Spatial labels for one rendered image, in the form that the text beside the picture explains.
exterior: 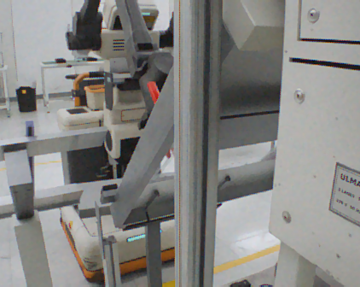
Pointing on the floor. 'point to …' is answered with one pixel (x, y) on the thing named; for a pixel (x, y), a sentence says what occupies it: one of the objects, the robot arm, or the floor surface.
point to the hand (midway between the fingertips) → (171, 153)
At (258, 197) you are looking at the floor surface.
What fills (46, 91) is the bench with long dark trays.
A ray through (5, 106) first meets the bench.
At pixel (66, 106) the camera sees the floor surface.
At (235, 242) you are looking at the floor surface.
